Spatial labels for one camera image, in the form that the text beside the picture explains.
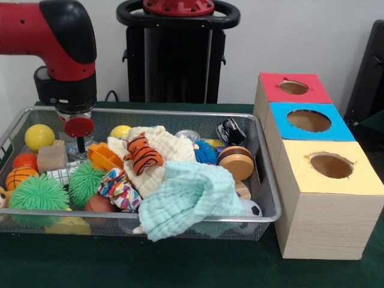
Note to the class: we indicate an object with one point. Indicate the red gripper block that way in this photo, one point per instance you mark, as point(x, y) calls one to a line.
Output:
point(79, 126)

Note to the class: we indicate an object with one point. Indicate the clear plastic wrapper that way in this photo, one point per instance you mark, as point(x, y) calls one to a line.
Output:
point(73, 155)

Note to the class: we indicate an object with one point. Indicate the green spiky rubber ball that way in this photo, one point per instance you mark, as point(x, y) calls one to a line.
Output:
point(39, 192)

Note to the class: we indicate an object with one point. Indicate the orange striped tiger plush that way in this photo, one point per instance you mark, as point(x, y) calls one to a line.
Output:
point(144, 155)

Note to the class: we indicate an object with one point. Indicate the cream yellow waffle cloth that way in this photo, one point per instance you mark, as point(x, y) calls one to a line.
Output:
point(171, 147)

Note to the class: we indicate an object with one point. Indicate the mint green waffle cloth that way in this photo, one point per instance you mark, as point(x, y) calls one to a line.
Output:
point(186, 198)

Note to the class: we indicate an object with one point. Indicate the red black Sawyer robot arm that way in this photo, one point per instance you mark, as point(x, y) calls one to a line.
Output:
point(48, 42)

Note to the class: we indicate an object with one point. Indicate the shallow clear mesh bin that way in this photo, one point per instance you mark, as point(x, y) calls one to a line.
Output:
point(36, 225)

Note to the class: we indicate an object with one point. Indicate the wooden box with three holes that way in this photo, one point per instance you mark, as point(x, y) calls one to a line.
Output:
point(324, 222)

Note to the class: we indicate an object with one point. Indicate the orange plastic toy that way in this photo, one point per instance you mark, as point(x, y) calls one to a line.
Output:
point(107, 157)

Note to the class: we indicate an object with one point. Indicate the light wooden cube block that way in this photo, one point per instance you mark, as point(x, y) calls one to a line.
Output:
point(52, 157)

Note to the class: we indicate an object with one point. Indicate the small green spiky ball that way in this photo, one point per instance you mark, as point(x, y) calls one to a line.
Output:
point(87, 183)

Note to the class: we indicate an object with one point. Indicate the large yellow ball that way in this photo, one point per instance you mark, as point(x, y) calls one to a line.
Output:
point(39, 137)

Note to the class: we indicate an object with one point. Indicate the multicoloured patterned fabric ball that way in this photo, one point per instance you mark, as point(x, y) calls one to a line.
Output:
point(118, 190)

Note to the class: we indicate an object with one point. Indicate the dark green table cloth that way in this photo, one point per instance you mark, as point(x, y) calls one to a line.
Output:
point(180, 264)

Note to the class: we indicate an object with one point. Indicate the brown wooden yo-yo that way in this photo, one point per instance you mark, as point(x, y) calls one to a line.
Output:
point(236, 167)

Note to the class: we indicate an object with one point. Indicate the black upright panel stand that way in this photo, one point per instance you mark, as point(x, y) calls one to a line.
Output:
point(369, 78)

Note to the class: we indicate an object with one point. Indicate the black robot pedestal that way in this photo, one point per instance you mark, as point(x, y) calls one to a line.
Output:
point(174, 66)

